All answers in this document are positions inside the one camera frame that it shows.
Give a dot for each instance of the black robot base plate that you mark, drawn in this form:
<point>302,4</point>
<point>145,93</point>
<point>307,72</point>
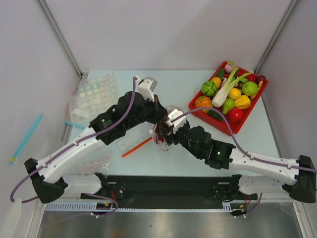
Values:
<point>149,192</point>

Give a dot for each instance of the orange toy fruit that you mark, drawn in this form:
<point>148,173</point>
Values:
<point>217,81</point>

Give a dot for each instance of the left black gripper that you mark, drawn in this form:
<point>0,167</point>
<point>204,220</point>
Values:
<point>157,109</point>

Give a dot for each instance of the light green toy pear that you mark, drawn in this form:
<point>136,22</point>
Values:
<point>228,105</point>

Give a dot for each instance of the dark red toy plum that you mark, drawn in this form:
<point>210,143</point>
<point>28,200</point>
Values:
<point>261,79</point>

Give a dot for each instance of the red dotted zip bag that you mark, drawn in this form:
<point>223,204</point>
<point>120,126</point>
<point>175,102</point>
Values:
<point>169,109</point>

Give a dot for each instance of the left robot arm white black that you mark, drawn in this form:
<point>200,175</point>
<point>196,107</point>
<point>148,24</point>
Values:
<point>49,175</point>

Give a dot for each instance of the yellow toy bell pepper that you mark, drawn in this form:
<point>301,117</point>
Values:
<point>243,102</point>

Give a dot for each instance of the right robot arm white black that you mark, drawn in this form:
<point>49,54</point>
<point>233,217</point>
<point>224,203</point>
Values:
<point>296,177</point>

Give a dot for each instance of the red toy pepper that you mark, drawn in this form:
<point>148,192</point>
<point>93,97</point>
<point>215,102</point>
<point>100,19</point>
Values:
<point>235,115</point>

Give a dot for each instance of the yellow toy lemon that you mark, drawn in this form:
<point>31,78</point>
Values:
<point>234,94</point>

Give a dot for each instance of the orange toy pineapple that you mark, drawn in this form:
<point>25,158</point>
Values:
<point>203,101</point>

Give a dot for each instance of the red plastic tray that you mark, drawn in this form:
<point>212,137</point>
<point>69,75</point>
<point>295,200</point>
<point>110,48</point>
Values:
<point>214,116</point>

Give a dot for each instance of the grey slotted cable duct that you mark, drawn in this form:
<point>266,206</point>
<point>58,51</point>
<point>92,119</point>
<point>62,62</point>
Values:
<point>86,206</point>

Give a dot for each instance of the blue zipper clear bag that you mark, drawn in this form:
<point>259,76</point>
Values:
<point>75,125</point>

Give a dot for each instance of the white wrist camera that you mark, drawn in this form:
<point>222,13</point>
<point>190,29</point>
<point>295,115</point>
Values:
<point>146,87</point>
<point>176,119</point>

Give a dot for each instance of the white green toy celery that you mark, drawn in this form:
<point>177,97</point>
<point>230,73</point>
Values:
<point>231,81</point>

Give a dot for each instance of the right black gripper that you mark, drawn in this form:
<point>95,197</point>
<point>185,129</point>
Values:
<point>170,134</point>

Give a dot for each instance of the purple toy grapes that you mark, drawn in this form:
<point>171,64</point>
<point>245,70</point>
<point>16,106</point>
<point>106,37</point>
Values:
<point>162,129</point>

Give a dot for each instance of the red toy lobster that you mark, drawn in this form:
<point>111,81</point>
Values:
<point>161,143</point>

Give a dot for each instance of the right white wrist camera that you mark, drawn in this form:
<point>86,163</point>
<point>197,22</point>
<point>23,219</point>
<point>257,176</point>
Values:
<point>176,119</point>

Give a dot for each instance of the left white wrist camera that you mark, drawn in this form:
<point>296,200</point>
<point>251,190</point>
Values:
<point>146,87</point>

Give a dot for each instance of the pink toy radish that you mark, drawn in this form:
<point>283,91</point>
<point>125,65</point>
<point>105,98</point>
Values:
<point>228,68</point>

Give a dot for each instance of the green toy apple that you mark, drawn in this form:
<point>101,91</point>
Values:
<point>249,88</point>

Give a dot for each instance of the orange zipper clear bag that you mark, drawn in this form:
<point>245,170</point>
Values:
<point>133,140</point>

